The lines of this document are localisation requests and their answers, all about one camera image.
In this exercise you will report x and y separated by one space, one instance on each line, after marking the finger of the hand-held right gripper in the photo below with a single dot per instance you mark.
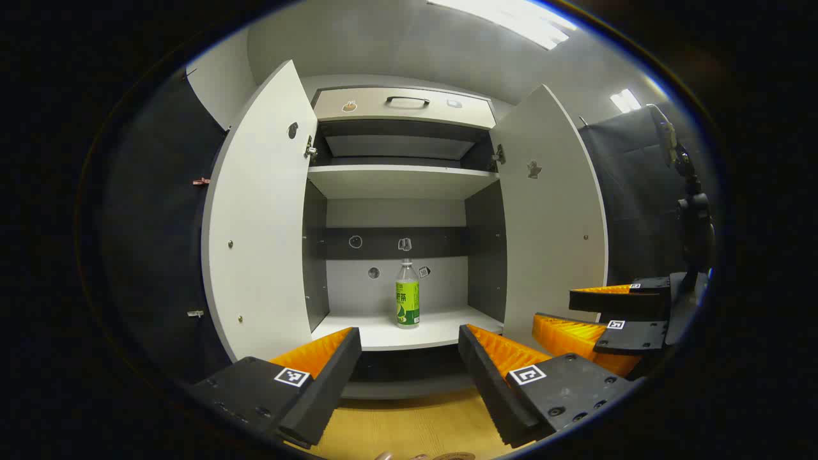
632 338
613 301

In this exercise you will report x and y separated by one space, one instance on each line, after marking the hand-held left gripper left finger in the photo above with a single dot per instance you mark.
332 390

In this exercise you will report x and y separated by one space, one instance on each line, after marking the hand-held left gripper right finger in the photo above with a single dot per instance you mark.
489 383

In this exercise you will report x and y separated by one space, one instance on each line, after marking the grey cabinet door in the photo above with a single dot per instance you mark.
549 243
255 223

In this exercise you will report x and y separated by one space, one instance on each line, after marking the clear bottle with green label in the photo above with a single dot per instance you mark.
407 306

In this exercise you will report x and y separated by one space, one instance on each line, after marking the metal door hinge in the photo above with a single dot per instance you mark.
310 151
498 155

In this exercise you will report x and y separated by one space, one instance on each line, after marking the grey cabinet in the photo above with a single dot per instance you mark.
396 214

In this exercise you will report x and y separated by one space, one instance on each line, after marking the grey cabinet shelf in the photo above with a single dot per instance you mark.
396 180

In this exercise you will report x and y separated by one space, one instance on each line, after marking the grey cabinet drawer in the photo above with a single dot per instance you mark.
370 114

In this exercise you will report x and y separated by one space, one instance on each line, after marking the small ceiling light panel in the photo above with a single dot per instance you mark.
625 101

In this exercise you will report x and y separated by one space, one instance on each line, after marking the large ceiling light panel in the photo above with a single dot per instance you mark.
511 19

